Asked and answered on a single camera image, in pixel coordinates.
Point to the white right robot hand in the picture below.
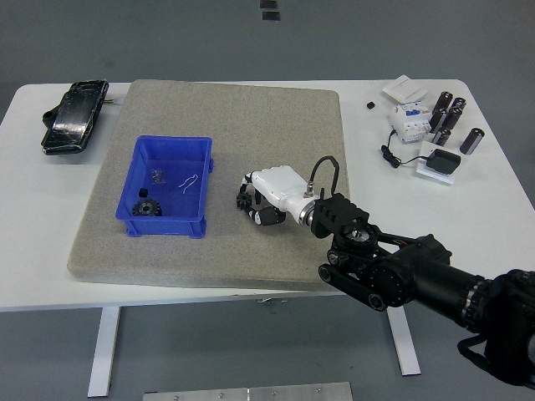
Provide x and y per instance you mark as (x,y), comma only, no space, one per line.
(280,181)

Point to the small black spur gear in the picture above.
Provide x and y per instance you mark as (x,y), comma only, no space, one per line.
(243,201)

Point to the large black bevel gear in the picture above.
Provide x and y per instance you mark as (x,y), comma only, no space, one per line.
(147,207)

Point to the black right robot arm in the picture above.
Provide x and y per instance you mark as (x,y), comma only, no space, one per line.
(418,275)

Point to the blue plastic box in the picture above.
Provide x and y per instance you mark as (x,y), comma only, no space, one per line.
(167,227)

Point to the grey-brown foam mat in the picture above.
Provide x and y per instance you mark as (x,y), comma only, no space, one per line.
(251,125)

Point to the small black cube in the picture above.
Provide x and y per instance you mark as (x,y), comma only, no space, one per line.
(370,105)
(143,192)

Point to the small bag of screws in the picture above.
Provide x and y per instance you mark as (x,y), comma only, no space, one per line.
(158,176)

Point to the white circuit breaker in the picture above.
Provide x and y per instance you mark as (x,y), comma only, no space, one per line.
(407,123)

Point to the white socket plate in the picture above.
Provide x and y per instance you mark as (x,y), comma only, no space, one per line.
(434,177)

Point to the black power adapter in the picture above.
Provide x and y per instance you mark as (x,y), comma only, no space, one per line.
(444,160)

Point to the dark floor socket cover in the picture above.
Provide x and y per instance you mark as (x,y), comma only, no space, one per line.
(271,16)
(267,3)

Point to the dark brown cylindrical capacitor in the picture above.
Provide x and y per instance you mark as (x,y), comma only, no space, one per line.
(472,140)
(452,119)
(442,102)
(437,120)
(441,137)
(458,104)

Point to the small brass-tipped tube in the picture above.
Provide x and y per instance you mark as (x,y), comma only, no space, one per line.
(110,101)

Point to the white table leg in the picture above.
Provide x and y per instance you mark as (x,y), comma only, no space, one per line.
(104,355)
(403,346)

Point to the silver metal plate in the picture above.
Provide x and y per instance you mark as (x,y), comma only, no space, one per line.
(251,392)

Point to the black wrapped device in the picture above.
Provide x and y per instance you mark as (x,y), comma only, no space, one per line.
(71,121)

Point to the white wall switch plate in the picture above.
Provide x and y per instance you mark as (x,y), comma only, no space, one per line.
(403,88)

